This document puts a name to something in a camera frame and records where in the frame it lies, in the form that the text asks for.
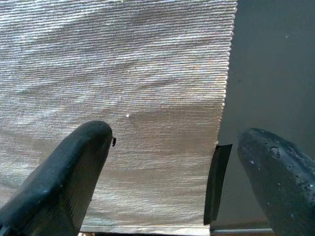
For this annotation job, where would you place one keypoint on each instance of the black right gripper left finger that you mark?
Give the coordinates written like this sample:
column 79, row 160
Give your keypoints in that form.
column 56, row 184

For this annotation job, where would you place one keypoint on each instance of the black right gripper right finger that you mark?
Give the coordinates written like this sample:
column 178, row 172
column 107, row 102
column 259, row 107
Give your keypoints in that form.
column 283, row 186

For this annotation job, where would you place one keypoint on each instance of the dark fridge door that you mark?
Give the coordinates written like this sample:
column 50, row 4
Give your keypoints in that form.
column 270, row 73

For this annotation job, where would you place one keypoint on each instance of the black tape strip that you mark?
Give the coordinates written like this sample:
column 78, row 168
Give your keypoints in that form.
column 216, row 182

